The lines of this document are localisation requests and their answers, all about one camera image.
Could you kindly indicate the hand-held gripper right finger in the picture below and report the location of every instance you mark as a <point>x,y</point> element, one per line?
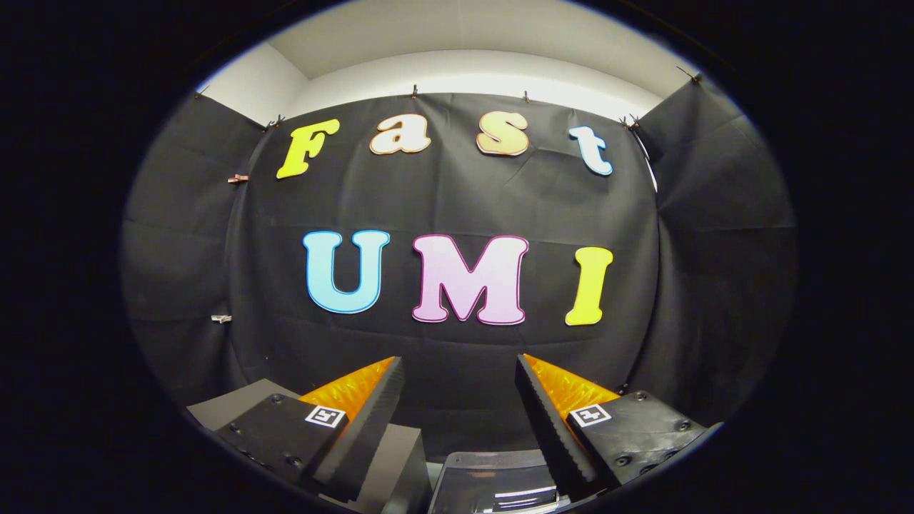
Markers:
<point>539,414</point>

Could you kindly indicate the dark glass washing machine lid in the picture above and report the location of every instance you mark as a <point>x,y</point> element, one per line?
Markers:
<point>493,478</point>

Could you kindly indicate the pink clip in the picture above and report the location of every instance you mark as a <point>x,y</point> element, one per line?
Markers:
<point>238,178</point>

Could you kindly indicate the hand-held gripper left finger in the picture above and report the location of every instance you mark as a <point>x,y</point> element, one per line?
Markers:
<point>378,414</point>

